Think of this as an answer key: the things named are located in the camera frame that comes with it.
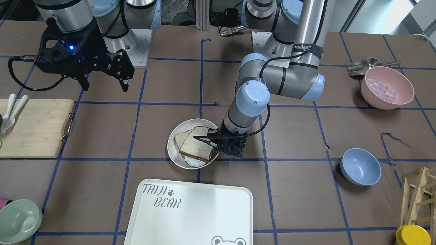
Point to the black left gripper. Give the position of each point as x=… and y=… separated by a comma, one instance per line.
x=217, y=133

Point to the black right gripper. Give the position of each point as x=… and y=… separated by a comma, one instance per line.
x=96, y=51

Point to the white bread slice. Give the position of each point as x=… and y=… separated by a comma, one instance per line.
x=203, y=154

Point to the white round plate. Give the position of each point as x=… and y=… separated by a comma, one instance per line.
x=172, y=147

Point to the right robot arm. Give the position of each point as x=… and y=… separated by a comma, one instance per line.
x=116, y=19

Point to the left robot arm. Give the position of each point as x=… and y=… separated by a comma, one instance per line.
x=298, y=26

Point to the bottom bread slice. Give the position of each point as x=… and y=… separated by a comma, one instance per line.
x=182, y=136

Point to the fried egg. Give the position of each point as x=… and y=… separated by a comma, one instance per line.
x=194, y=162

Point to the wooden cutting board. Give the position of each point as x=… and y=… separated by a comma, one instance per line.
x=38, y=129

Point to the cream bear serving tray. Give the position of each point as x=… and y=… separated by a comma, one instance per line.
x=167, y=212

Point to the white plastic fork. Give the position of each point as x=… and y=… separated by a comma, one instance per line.
x=13, y=115

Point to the white plastic spoon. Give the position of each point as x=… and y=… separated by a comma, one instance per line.
x=5, y=117

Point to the blue bowl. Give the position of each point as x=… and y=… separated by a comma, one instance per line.
x=360, y=167

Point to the green bowl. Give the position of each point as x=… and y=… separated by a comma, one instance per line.
x=19, y=220

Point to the metal scoop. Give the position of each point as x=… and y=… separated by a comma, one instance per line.
x=361, y=67

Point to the pink bowl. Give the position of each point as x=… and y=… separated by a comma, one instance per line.
x=386, y=89

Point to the wooden rack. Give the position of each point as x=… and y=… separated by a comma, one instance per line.
x=418, y=189

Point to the aluminium frame post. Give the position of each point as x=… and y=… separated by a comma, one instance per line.
x=202, y=15

